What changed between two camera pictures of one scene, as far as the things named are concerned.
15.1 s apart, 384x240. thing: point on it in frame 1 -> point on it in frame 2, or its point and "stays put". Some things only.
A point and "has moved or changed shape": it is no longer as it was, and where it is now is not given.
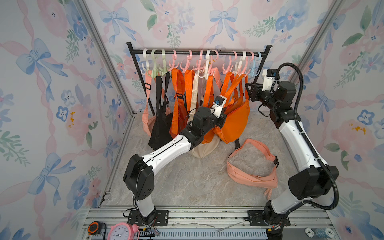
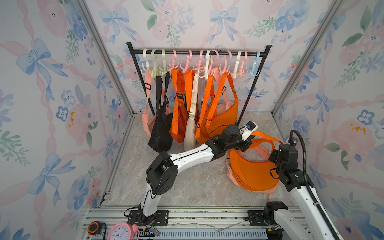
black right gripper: [257, 92] -> [273, 156]
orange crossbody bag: [209, 134] stays put
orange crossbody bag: [238, 106] -> [252, 175]
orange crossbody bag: [235, 95] has moved or changed shape
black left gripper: [220, 120] -> [245, 144]
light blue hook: [252, 73] stays put
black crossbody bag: [161, 127] stays put
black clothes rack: [135, 52] stays put
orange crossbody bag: [181, 103] stays put
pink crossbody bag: [269, 182] -> [270, 192]
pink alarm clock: [122, 231] stays put
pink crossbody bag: [149, 121] stays put
